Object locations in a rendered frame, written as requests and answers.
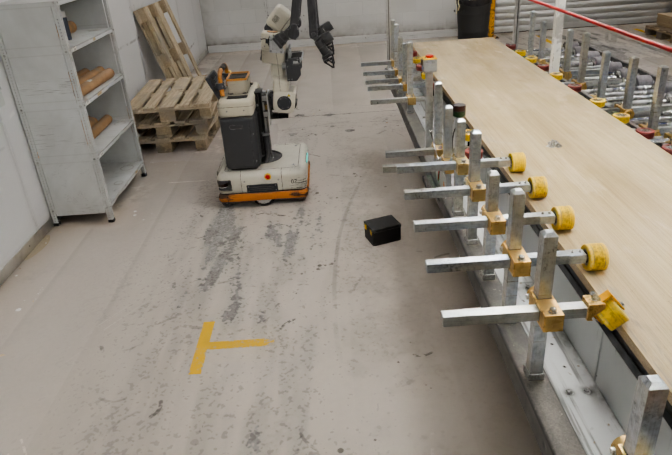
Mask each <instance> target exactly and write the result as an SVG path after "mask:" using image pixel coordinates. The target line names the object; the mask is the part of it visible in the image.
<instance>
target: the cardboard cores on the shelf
mask: <svg viewBox="0 0 672 455"><path fill-rule="evenodd" d="M68 24H69V28H70V32H71V33H74V32H75V31H76V30H77V26H76V24H75V23H74V22H73V21H68ZM76 72H77V71H76ZM114 75H115V73H114V71H113V69H111V68H107V69H104V68H103V67H102V66H98V67H96V68H95V69H93V70H91V71H90V70H89V69H87V68H83V69H82V70H80V71H78V72H77V76H78V79H79V83H80V87H81V91H82V95H83V96H85V95H86V94H88V93H89V92H91V91H92V90H94V89H96V88H97V87H99V86H100V85H102V84H103V83H105V82H106V81H108V80H109V79H111V78H112V77H113V76H114ZM88 118H89V121H90V125H91V129H92V133H93V137H94V139H95V138H96V137H97V136H98V135H99V134H100V133H101V132H102V131H103V130H104V129H105V128H106V127H107V126H108V125H109V124H110V123H111V122H112V117H111V116H110V115H107V114H106V115H104V116H103V117H102V118H101V119H100V120H99V121H98V120H97V119H96V118H95V117H90V116H88Z"/></svg>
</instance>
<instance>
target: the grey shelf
mask: <svg viewBox="0 0 672 455"><path fill-rule="evenodd" d="M105 2H106V3H105ZM103 4H104V7H103ZM104 8H105V11H104ZM62 10H64V11H65V15H66V17H67V21H73V22H74V23H75V24H76V26H77V30H76V31H75V32H74V33H71V36H72V40H68V37H67V33H66V30H65V26H64V22H63V18H62V14H61V11H62ZM107 10H108V11H107ZM105 13H106V15H105ZM108 16H109V17H108ZM106 17H107V20H106ZM57 19H58V20H57ZM61 19H62V20H61ZM109 21H110V22H109ZM107 22H108V24H107ZM58 23H59V24H58ZM55 24H56V25H55ZM110 24H111V25H110ZM56 26H57V29H56ZM59 26H60V27H59ZM108 26H109V28H108ZM60 29H61V30H60ZM57 30H58V33H57ZM58 34H59V36H58ZM112 34H113V35H112ZM110 35H111V37H110ZM113 37H114V38H113ZM66 38H67V39H66ZM62 39H63V40H62ZM111 39H112V42H111ZM114 42H115V43H114ZM112 43H113V46H112ZM115 47H116V48H115ZM113 48H114V50H113ZM116 50H117V51H116ZM114 52H115V55H114ZM116 52H117V53H116ZM0 54H1V57H2V60H3V63H4V66H5V70H6V73H7V76H8V79H9V82H10V86H11V89H12V92H13V95H14V98H15V101H16V105H17V108H18V111H19V114H20V117H21V121H22V124H23V127H24V130H25V133H26V137H27V140H28V143H29V146H30V149H31V152H32V156H33V159H34V162H35V165H36V168H37V172H38V175H39V178H40V181H41V184H42V187H43V191H44V194H45V197H46V200H47V203H48V207H49V210H50V213H51V216H52V219H53V222H54V223H53V225H54V226H60V224H61V221H58V219H57V216H67V215H82V214H97V213H106V214H107V217H108V222H109V223H112V222H115V220H116V219H115V217H114V213H113V210H112V206H113V204H114V203H115V201H116V199H117V197H118V196H119V195H120V194H121V193H122V192H123V191H124V190H125V188H126V187H127V186H128V185H129V183H130V182H131V181H132V179H133V178H134V177H135V175H136V174H137V173H138V171H139V170H140V168H141V170H142V174H141V176H142V177H146V176H147V172H146V169H145V165H144V160H143V156H142V151H141V147H140V143H139V138H138V134H137V129H136V125H135V120H134V116H133V112H132V107H131V103H130V98H129V94H128V89H127V85H126V80H125V76H124V72H123V67H122V63H121V58H120V54H119V49H118V45H117V41H116V36H115V32H114V27H113V23H112V18H111V14H110V9H109V5H108V1H107V0H103V2H102V0H9V1H5V2H1V3H0ZM117 55H118V56H117ZM115 56H116V59H115ZM67 58H68V59H67ZM118 60H119V61H118ZM68 61H69V62H68ZM116 61H117V63H116ZM117 65H118V68H117ZM119 65H120V66H119ZM98 66H102V67H103V68H104V69H107V68H111V69H113V71H114V73H115V75H114V76H113V77H112V78H111V79H109V80H108V81H106V82H105V83H103V84H102V85H100V86H99V87H97V88H96V89H94V90H92V91H91V92H89V93H88V94H86V95H85V96H83V95H82V91H81V87H80V83H79V79H78V76H77V72H78V71H80V70H82V69H83V68H87V69H89V70H90V71H91V70H93V69H95V68H96V67H98ZM118 70H119V72H118ZM76 71H77V72H76ZM68 72H69V74H68ZM121 72H122V73H121ZM71 73H72V74H71ZM69 75H70V77H69ZM72 76H73V77H72ZM70 79H71V81H70ZM73 79H74V80H73ZM120 80H121V81H120ZM74 82H75V83H74ZM123 82H124V83H123ZM71 83H72V85H71ZM121 83H122V85H121ZM72 86H73V89H72ZM122 87H123V90H122ZM124 87H125V88H124ZM75 88H76V89H75ZM73 90H74V92H73ZM76 91H77V92H76ZM123 91H124V94H123ZM74 94H75V96H74ZM77 94H78V95H77ZM126 94H127V95H126ZM124 96H125V98H124ZM78 97H79V98H78ZM127 99H128V100H127ZM125 100H126V103H125ZM126 105H127V107H126ZM129 108H130V109H129ZM127 109H128V111H127ZM128 113H129V116H128ZM130 113H131V114H130ZM106 114H107V115H110V116H111V117H112V122H111V123H110V124H109V125H108V126H107V127H106V128H105V129H104V130H103V131H102V132H101V133H100V134H99V135H98V136H97V137H96V138H95V139H94V137H93V133H92V129H91V125H90V121H89V118H88V116H90V117H95V118H96V119H97V120H98V121H99V120H100V119H101V118H102V117H103V116H104V115H106ZM83 117H84V118H83ZM129 118H130V119H129ZM81 120H82V122H81ZM84 120H85V121H84ZM88 122H89V123H88ZM82 124H83V126H82ZM85 126H86V127H85ZM131 126H132V129H131ZM83 128H84V130H83ZM86 129H87V130H86ZM134 129H135V130H134ZM84 131H85V134H84ZM132 131H133V133H132ZM134 131H135V132H134ZM85 135H86V137H85ZM133 135H134V138H133ZM88 137H89V138H88ZM136 138H137V139H136ZM86 139H87V141H86ZM89 140H90V141H89ZM134 140H135V142H134ZM136 140H137V141H136ZM87 143H88V145H87ZM135 144H136V146H135ZM138 147H139V148H138ZM136 148H137V151H136ZM138 149H139V150H138ZM139 151H140V152H139ZM37 153H38V154H37ZM137 153H138V155H137ZM38 156H39V158H38ZM138 157H139V159H138ZM141 160H142V161H141ZM142 166H143V167H142ZM105 210H106V212H105ZM108 212H109V213H108ZM56 214H57V216H56Z"/></svg>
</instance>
